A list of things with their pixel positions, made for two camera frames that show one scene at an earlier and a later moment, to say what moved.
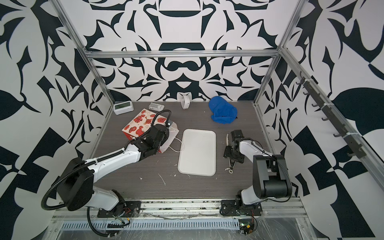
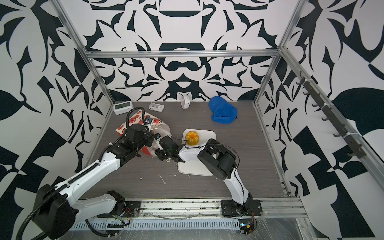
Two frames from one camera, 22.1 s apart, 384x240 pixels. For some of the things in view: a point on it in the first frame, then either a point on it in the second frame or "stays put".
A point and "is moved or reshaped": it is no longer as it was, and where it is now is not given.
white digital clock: (122, 107) stays put
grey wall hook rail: (358, 150) stays put
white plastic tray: (197, 152) stays put
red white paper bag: (142, 122) is moved or reshaped
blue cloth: (222, 111) stays put
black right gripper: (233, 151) -> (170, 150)
